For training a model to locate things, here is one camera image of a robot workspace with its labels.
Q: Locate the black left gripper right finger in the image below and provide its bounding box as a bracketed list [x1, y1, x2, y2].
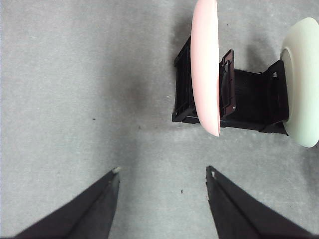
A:
[205, 165, 318, 239]

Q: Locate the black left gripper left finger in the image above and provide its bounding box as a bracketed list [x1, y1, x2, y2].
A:
[9, 166, 121, 239]

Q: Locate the green round plate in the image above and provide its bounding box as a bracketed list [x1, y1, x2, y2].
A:
[279, 16, 319, 148]

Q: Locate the pink round plate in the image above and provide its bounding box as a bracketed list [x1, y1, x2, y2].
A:
[190, 0, 222, 137]

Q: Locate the black plastic dish rack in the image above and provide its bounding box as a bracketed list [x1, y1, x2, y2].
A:
[171, 36, 290, 136]

